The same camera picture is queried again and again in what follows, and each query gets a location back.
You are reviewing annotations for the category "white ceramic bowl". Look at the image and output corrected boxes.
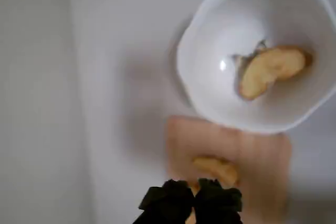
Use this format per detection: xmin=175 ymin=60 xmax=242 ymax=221
xmin=176 ymin=0 xmax=336 ymax=133

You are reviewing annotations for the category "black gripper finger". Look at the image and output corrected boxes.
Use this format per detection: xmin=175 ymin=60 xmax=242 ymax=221
xmin=194 ymin=178 xmax=244 ymax=224
xmin=132 ymin=179 xmax=196 ymax=224

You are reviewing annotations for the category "light wooden cutting board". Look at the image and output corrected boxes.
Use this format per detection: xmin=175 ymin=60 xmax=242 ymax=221
xmin=165 ymin=115 xmax=292 ymax=224

